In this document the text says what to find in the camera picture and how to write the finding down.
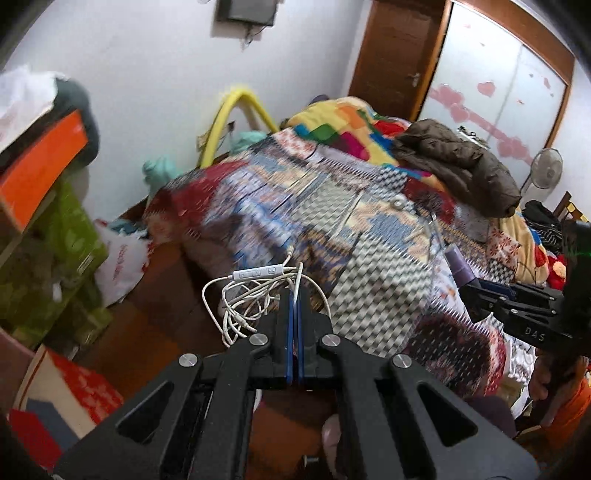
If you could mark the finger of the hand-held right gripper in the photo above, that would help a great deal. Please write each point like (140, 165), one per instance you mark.
(496, 288)
(478, 304)

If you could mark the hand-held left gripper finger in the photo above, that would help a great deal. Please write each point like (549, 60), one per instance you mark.
(300, 332)
(289, 332)

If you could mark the small purple bottle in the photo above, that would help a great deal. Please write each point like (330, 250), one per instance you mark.
(458, 265)

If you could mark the person's right hand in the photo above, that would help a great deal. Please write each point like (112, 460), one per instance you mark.
(542, 387)

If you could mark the red plush toy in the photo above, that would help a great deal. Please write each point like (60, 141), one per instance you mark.
(557, 270)

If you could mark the black striped garment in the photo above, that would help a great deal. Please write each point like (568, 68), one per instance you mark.
(545, 226)

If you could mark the patchwork printed blanket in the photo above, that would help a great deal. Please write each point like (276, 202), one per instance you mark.
(360, 240)

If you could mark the grey purple cloth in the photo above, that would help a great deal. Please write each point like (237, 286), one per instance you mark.
(491, 415)

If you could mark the standing electric fan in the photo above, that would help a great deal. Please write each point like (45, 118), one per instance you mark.
(547, 168)

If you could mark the brown padded jacket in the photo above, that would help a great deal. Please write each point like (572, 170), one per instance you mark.
(457, 161)

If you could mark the white plastic bag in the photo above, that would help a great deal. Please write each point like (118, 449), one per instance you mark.
(122, 263)

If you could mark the frosted sliding wardrobe doors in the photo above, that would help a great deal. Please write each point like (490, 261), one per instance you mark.
(498, 78)

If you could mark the colourful block quilt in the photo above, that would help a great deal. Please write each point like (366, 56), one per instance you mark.
(341, 124)

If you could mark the yellow hoop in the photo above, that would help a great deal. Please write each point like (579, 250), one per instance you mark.
(221, 120)

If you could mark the red floral storage box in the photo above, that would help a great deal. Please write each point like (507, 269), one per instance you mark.
(69, 392)

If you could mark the green leaf-print storage box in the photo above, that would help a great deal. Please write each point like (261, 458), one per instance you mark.
(60, 318)
(69, 235)

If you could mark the brown wooden door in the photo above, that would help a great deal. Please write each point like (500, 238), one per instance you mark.
(392, 50)

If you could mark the orange cardboard box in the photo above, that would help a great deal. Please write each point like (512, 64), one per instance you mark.
(41, 161)

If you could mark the white crumpled plastic sheet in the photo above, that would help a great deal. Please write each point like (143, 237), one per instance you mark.
(23, 92)

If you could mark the dark wall-mounted box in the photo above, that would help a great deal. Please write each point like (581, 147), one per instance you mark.
(247, 10)

